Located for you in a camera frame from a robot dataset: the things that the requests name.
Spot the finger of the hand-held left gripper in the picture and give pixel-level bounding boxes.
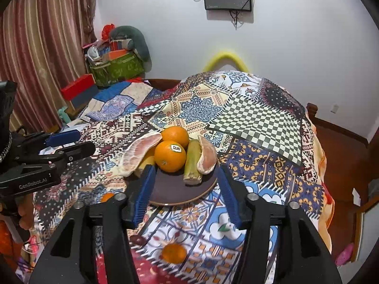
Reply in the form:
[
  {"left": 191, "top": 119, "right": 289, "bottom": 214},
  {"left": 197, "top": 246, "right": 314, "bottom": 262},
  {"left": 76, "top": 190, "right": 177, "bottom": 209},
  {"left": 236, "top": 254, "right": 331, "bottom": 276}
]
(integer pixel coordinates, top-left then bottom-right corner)
[
  {"left": 18, "top": 141, "right": 96, "bottom": 178},
  {"left": 13, "top": 129, "right": 81, "bottom": 158}
]

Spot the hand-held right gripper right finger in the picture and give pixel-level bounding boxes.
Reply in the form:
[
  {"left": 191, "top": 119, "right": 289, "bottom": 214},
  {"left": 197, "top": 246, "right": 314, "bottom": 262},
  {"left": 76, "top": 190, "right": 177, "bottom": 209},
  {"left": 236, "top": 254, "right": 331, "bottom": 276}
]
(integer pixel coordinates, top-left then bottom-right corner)
[{"left": 217, "top": 166, "right": 344, "bottom": 284}]

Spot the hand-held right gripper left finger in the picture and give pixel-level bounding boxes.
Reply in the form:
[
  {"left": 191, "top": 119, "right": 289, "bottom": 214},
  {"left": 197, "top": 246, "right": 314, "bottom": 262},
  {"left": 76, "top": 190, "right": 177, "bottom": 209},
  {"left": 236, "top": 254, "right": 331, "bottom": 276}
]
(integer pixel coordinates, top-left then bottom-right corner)
[{"left": 28, "top": 164, "right": 157, "bottom": 284}]

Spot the sugarcane piece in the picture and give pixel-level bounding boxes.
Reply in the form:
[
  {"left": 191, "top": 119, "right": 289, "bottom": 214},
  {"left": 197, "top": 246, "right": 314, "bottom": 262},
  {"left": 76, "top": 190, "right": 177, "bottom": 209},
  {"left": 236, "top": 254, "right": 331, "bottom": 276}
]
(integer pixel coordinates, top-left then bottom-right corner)
[
  {"left": 183, "top": 139, "right": 205, "bottom": 186},
  {"left": 135, "top": 155, "right": 156, "bottom": 177}
]

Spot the purple plate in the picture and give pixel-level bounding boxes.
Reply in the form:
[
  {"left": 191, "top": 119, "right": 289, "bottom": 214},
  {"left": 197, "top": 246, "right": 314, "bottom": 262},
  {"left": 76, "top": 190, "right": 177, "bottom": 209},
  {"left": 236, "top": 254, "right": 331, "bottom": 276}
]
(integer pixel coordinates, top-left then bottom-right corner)
[{"left": 135, "top": 154, "right": 220, "bottom": 206}]

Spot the peeled pomelo segment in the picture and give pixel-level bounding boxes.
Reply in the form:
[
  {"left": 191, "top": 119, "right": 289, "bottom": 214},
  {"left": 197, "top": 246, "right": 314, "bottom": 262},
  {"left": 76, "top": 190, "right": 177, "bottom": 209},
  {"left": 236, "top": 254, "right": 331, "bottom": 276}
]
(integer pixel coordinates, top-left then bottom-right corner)
[
  {"left": 197, "top": 135, "right": 218, "bottom": 175},
  {"left": 119, "top": 133, "right": 163, "bottom": 177}
]

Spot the orange with sticker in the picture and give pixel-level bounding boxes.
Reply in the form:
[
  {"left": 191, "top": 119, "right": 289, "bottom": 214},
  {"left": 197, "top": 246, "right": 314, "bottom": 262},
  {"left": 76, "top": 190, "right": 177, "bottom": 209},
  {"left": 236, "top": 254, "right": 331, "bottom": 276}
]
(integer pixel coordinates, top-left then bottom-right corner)
[{"left": 154, "top": 140, "right": 187, "bottom": 173}]

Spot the plain large orange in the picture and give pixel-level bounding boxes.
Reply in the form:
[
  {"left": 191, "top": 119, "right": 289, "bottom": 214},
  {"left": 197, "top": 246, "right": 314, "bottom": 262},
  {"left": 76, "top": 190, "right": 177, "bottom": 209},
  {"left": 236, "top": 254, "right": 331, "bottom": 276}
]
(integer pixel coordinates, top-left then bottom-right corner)
[{"left": 161, "top": 126, "right": 190, "bottom": 149}]

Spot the person's left hand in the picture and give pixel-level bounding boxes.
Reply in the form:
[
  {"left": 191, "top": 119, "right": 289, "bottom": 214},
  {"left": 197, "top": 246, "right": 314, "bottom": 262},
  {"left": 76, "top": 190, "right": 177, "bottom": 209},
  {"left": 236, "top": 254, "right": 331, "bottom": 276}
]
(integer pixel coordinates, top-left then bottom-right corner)
[{"left": 16, "top": 195, "right": 35, "bottom": 231}]

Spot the dark red jujube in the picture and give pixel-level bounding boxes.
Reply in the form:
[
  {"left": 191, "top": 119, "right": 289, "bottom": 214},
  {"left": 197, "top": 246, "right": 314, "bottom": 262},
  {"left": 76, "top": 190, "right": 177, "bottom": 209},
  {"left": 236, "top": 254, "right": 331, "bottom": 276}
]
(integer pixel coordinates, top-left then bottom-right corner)
[{"left": 130, "top": 234, "right": 148, "bottom": 246}]

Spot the patchwork printed blanket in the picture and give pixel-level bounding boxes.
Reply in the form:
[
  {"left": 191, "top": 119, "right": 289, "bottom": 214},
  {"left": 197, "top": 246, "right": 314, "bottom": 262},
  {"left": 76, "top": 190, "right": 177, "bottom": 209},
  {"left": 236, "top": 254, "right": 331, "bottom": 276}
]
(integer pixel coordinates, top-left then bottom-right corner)
[{"left": 18, "top": 70, "right": 336, "bottom": 284}]

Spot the red flat box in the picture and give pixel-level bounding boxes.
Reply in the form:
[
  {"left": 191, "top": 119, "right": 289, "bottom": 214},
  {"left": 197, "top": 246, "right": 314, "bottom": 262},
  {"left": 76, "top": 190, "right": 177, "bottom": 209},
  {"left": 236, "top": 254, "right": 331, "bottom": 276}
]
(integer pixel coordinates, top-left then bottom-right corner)
[{"left": 60, "top": 74, "right": 98, "bottom": 109}]

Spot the blue and beige quilt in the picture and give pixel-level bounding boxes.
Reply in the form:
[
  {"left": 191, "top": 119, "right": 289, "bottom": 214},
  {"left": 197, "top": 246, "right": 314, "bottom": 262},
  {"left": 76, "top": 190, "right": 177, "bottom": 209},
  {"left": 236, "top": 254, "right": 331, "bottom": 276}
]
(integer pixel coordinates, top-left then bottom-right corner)
[{"left": 77, "top": 79, "right": 161, "bottom": 122}]

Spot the green storage box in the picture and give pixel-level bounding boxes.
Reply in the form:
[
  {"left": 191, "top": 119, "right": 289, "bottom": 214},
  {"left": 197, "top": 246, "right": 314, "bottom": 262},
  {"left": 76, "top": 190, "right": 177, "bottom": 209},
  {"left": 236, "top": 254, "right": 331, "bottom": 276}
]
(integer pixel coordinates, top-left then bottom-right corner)
[{"left": 88, "top": 53, "right": 145, "bottom": 87}]

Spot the striped red curtain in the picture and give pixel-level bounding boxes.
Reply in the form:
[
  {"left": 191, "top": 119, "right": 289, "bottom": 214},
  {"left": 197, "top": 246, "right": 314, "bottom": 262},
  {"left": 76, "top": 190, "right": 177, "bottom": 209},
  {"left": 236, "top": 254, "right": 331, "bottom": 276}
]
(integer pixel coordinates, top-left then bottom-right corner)
[{"left": 0, "top": 0, "right": 99, "bottom": 132}]

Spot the red plastic bag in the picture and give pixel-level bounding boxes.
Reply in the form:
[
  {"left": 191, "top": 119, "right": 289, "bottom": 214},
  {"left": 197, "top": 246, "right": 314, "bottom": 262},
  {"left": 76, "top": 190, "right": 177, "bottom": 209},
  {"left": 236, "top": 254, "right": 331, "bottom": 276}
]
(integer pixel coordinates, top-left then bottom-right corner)
[{"left": 101, "top": 23, "right": 116, "bottom": 39}]

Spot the pink slipper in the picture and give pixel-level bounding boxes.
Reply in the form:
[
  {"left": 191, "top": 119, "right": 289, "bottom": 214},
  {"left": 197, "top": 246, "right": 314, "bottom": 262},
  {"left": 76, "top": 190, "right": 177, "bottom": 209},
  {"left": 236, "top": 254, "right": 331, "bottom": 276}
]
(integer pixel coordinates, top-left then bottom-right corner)
[{"left": 335, "top": 242, "right": 355, "bottom": 266}]

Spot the yellow foam tube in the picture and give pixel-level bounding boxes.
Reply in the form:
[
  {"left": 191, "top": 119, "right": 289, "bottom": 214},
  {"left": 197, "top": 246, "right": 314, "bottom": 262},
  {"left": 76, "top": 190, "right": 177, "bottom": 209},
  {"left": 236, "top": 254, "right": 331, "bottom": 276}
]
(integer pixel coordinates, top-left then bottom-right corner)
[{"left": 203, "top": 51, "right": 251, "bottom": 73}]

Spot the wooden door frame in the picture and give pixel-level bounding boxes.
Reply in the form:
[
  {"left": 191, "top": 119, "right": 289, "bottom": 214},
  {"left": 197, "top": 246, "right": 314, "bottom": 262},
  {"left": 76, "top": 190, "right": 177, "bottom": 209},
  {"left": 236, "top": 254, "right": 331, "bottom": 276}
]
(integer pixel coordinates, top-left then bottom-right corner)
[{"left": 349, "top": 169, "right": 379, "bottom": 262}]

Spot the black monitor cable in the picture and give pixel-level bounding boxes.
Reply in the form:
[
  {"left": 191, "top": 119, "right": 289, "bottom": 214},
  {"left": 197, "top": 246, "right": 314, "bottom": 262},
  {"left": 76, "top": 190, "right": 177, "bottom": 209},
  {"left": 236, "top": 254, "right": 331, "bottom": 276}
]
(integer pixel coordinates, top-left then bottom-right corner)
[{"left": 229, "top": 9, "right": 247, "bottom": 27}]

